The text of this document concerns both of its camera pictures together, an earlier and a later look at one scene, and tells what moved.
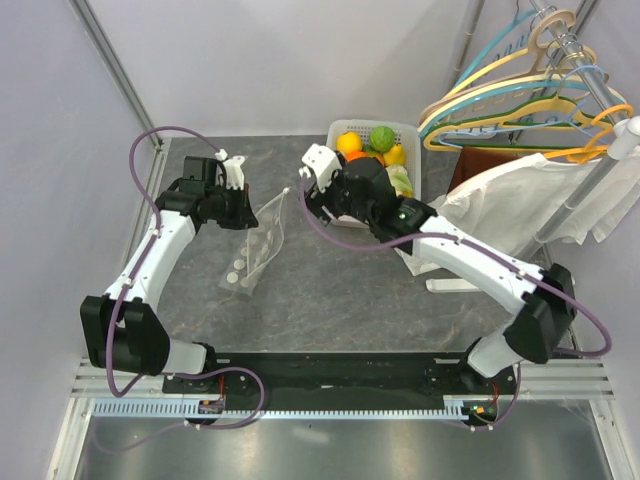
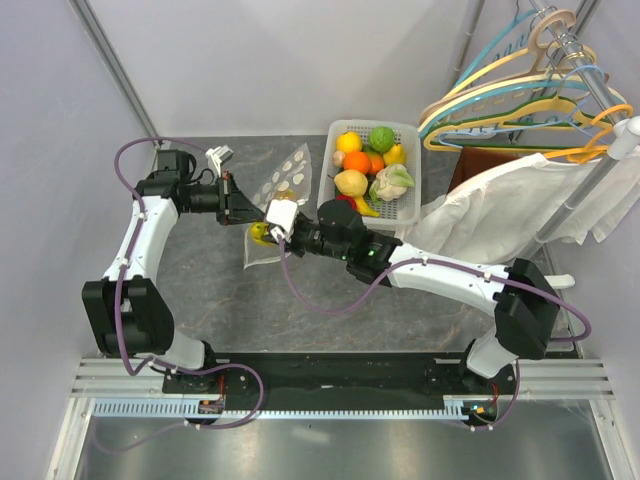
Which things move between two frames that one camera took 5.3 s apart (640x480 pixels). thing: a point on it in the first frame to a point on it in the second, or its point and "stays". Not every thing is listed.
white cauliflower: x=400 y=180 stays
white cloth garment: x=514 y=203 stays
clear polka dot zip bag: x=264 y=241 to x=289 y=182
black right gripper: x=316 y=200 to x=291 y=243
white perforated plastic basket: x=404 y=133 stays
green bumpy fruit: x=382 y=139 stays
